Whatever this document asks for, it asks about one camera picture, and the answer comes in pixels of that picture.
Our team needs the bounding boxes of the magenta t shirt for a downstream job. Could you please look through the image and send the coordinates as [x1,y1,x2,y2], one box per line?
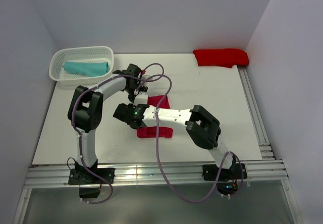
[136,95,173,139]

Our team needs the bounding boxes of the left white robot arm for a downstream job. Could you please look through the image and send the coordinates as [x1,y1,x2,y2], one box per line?
[68,64,148,183]

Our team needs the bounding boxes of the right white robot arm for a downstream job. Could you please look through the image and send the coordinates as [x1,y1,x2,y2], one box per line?
[113,103,236,179]

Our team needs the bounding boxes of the teal rolled t shirt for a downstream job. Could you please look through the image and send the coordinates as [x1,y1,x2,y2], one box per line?
[63,62,109,77]

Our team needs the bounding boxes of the white perforated plastic basket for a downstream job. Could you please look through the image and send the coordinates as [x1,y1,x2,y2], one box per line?
[48,46,114,86]

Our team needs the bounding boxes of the folded red t shirt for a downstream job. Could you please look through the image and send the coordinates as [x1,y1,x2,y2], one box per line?
[193,48,249,68]

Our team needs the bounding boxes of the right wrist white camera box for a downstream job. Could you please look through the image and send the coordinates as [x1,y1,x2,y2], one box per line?
[134,91,148,105]

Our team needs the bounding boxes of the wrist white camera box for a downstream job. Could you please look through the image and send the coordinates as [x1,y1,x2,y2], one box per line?
[134,91,148,105]
[141,74,153,82]

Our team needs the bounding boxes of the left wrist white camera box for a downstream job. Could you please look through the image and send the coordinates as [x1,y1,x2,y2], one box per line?
[141,74,153,82]

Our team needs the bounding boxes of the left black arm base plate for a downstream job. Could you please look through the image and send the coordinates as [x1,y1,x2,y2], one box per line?
[67,157,115,202]

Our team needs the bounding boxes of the front aluminium rail frame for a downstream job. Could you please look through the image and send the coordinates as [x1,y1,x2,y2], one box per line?
[23,160,289,189]

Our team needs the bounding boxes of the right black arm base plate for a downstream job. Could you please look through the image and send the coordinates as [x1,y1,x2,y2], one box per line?
[202,163,248,195]

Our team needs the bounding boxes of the right side aluminium rail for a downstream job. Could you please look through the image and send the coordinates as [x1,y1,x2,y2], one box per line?
[238,66,276,160]

